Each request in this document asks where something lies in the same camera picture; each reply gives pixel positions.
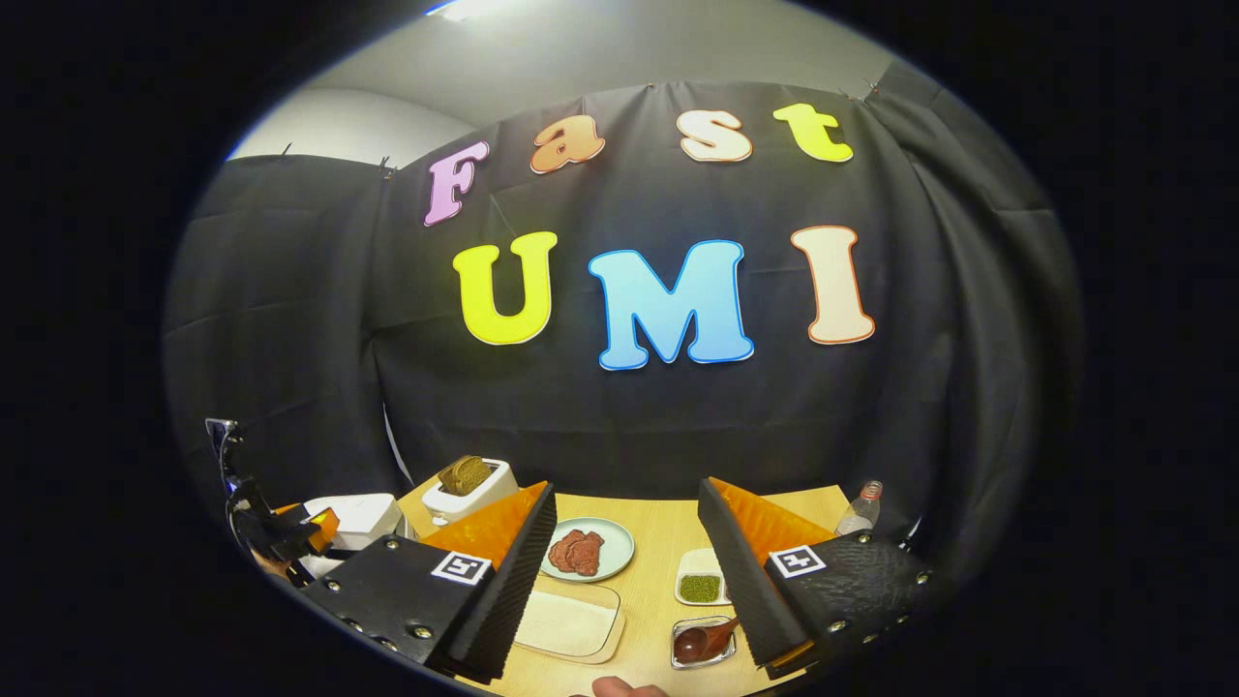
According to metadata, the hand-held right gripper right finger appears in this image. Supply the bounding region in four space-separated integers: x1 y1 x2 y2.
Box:
697 476 935 679

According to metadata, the brown wooden spoon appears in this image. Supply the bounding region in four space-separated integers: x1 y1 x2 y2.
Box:
675 620 741 665

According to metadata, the clear glass chopstick holder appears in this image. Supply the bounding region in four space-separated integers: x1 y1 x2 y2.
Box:
670 616 740 671

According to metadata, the pale green plate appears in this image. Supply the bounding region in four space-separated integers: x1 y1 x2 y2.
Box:
538 517 636 584

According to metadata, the toasted bread slice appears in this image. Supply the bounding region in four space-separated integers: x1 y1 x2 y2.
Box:
438 455 494 498

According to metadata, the beige rectangular tray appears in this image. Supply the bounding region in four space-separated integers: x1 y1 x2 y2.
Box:
513 578 626 666

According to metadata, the white toaster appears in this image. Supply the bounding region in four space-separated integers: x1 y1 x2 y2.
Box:
422 457 520 527

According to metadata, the clear plastic bottle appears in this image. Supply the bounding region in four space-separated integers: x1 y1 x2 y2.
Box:
834 480 885 536

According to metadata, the white divided dish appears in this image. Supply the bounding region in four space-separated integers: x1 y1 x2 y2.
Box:
675 548 734 608

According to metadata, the white rice cooker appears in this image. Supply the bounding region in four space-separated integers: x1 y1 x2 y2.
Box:
298 494 406 579

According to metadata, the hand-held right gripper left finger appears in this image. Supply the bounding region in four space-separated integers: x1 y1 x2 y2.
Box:
300 481 559 683

